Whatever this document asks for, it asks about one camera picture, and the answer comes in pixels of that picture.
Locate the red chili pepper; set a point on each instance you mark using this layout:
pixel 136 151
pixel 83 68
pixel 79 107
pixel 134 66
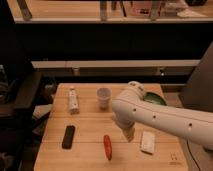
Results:
pixel 107 147

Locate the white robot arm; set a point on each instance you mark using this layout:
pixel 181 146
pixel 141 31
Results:
pixel 129 107

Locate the white tube bottle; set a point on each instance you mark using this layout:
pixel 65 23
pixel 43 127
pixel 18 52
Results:
pixel 73 101

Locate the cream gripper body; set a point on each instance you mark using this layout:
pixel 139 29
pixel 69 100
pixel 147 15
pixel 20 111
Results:
pixel 129 134

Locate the black remote control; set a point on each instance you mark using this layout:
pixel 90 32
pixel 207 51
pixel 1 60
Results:
pixel 68 137

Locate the green ceramic plate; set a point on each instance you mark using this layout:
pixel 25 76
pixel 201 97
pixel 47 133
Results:
pixel 154 98

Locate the dark chair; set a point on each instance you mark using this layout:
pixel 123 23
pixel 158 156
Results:
pixel 16 118

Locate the long wooden bench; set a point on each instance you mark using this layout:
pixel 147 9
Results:
pixel 118 67

